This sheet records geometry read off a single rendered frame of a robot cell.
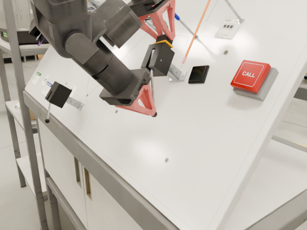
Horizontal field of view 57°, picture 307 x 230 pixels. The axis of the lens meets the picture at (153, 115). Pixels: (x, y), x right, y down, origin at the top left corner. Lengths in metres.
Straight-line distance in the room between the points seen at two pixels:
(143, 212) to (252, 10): 0.45
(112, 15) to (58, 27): 0.10
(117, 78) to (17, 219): 1.65
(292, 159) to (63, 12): 0.76
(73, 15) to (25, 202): 1.86
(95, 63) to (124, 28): 0.07
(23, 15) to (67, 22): 7.61
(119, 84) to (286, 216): 0.45
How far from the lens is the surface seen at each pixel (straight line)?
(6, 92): 2.08
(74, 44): 0.43
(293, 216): 0.71
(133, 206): 0.61
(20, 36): 1.54
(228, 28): 0.64
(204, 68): 0.59
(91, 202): 1.00
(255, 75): 0.49
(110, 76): 0.50
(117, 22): 0.48
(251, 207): 0.70
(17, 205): 2.18
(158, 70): 0.57
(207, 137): 0.52
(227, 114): 0.52
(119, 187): 0.64
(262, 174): 0.84
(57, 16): 0.40
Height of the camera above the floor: 1.21
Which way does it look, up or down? 20 degrees down
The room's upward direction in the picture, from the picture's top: straight up
